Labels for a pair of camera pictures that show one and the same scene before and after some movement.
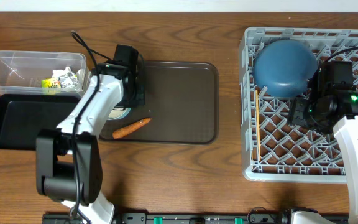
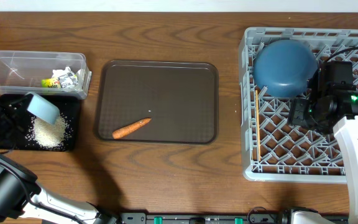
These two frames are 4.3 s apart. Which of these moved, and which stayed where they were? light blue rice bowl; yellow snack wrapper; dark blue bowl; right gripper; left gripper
Moved: light blue rice bowl; left gripper
Stayed: dark blue bowl; right gripper; yellow snack wrapper
